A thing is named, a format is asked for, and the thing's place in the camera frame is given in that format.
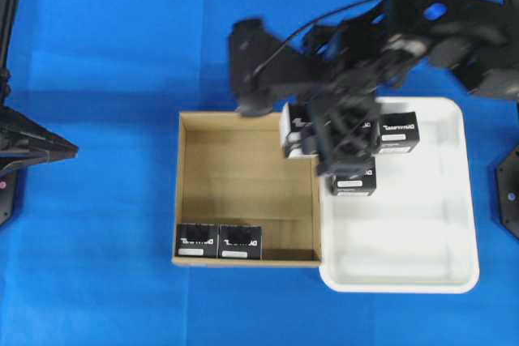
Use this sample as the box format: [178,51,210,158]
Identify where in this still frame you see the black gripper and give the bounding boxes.
[298,58,381,177]

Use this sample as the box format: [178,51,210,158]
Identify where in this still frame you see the black Dynamixel box being gripped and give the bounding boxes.
[279,103,317,159]

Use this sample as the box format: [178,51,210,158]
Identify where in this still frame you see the black Dynamixel box near tray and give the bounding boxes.
[328,158,377,196]

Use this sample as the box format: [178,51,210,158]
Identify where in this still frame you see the black dynamixel box tray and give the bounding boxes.
[328,158,377,196]
[378,112,420,154]

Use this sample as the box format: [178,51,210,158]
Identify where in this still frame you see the black Dynamixel box far tray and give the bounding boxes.
[378,112,420,154]

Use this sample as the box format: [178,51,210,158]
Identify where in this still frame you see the open cardboard box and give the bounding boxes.
[171,111,321,268]

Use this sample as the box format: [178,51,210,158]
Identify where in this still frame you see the black Dynamixel box carton corner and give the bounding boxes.
[218,224,263,260]

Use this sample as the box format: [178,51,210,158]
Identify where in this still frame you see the black Dynamixel box in carton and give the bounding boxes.
[175,223,219,258]

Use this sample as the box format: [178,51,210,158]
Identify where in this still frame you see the white plastic tray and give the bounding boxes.
[320,97,479,293]

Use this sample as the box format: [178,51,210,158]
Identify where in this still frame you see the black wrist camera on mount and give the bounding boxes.
[228,19,320,117]

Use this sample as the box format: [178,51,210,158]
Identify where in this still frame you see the black camera cable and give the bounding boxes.
[242,0,390,83]

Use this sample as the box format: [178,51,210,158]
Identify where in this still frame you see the black robot base plate right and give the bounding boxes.
[492,145,518,241]

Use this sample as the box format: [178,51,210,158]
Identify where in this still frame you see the black robot arm with cables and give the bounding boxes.
[302,0,518,100]

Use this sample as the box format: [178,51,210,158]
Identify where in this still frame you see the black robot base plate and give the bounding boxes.
[1,169,27,228]

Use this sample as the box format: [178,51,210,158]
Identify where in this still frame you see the black aluminium frame rail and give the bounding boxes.
[0,0,19,68]

